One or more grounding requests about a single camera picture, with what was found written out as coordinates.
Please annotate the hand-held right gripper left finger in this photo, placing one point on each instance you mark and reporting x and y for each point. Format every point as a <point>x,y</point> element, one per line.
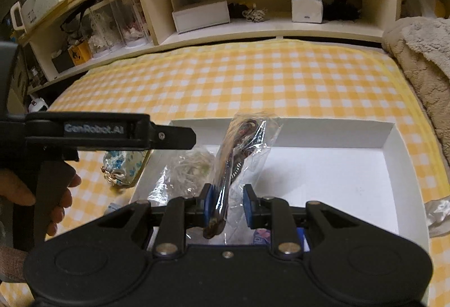
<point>208,204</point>

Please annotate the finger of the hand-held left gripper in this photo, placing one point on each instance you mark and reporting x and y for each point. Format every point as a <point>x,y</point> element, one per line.
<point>175,138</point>

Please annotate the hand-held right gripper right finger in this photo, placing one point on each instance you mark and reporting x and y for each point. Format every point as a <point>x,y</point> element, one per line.
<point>249,205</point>

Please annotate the clear bag of rubber bands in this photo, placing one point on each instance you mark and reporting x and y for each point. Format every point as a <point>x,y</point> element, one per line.
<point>182,166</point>

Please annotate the purple blue packet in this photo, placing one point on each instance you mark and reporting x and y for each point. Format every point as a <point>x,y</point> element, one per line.
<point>262,236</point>

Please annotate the person's left hand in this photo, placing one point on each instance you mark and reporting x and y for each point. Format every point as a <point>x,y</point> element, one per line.
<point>14,187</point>

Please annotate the floral fabric pouch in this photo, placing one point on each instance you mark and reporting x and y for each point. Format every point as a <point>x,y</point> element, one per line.
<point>123,166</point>

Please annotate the white space heater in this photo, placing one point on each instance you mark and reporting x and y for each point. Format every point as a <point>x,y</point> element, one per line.
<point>38,104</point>

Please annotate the dark tissue box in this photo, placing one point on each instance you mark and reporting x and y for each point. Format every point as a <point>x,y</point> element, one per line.
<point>63,62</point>

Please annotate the yellow cat box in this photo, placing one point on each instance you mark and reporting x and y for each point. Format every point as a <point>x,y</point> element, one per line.
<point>80,53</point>

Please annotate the yellow checked bedsheet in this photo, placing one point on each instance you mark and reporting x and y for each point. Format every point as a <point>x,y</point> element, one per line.
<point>246,82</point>

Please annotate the white electric kettle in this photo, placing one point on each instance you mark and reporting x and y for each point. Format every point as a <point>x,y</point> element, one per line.
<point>17,17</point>

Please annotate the white tissue box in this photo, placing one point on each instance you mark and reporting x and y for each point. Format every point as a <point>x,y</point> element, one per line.
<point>307,8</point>

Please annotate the crumpled clear plastic wrapper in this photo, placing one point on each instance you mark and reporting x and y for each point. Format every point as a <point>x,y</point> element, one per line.
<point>437,217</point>

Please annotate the black furry item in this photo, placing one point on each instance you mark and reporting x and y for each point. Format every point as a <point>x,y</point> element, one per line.
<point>341,10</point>

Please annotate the beige fleece blanket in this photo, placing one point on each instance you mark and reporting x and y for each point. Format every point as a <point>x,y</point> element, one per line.
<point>422,54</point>

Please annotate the white plastic bag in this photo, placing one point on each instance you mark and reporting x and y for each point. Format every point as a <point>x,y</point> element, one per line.
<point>422,1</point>

